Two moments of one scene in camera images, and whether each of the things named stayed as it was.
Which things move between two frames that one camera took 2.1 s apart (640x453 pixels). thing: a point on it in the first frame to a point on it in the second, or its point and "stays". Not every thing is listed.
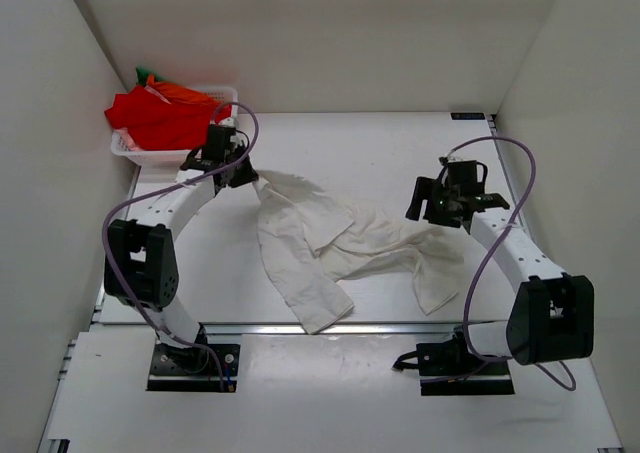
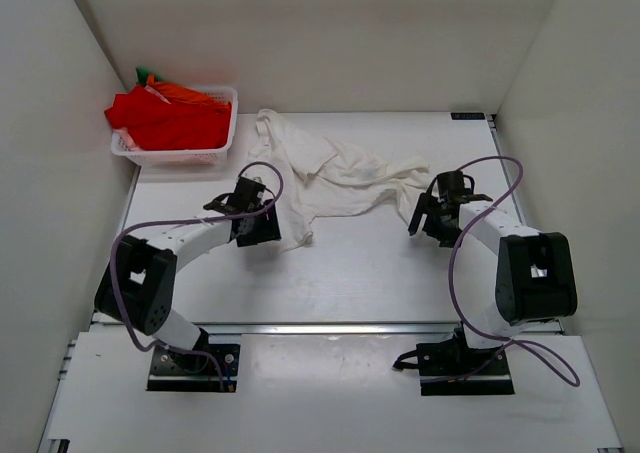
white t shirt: (311, 240) to (321, 176)
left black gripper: (248, 176) to (269, 229)
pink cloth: (129, 141) stays
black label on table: (467, 115) stays
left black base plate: (193, 369) stays
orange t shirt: (174, 92) stays
